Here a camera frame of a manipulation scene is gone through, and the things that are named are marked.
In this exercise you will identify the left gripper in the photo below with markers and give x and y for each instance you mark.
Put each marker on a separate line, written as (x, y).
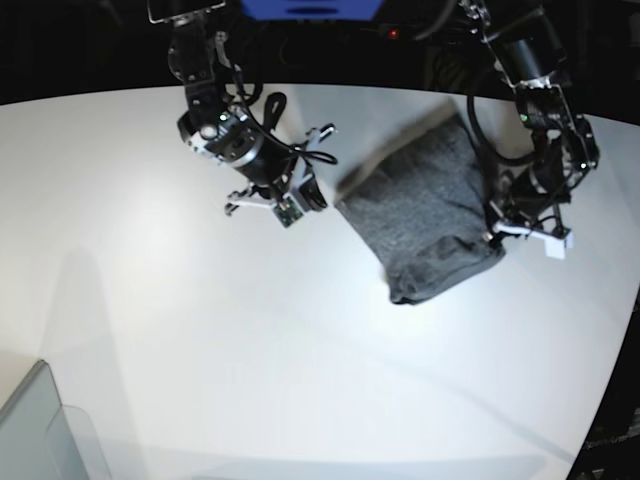
(527, 203)

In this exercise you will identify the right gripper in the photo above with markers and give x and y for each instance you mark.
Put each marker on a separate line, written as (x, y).
(274, 173)

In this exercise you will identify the grey long-sleeve shirt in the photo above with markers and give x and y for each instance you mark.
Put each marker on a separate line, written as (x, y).
(422, 212)

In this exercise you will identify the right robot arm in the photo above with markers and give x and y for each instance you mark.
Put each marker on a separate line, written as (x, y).
(233, 126)

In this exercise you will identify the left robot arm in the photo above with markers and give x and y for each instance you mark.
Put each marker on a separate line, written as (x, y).
(527, 53)

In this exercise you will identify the black power strip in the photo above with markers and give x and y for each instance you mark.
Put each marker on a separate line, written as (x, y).
(406, 32)

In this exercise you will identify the blue bin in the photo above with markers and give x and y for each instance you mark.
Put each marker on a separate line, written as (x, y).
(357, 10)

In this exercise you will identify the translucent plastic box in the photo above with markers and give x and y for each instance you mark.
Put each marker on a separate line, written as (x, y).
(42, 438)

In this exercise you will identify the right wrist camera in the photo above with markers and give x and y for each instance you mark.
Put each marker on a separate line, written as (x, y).
(287, 210)

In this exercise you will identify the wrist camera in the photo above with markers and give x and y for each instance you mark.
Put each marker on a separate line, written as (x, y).
(556, 247)
(287, 210)

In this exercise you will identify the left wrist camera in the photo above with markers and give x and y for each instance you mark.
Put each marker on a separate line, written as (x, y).
(556, 247)

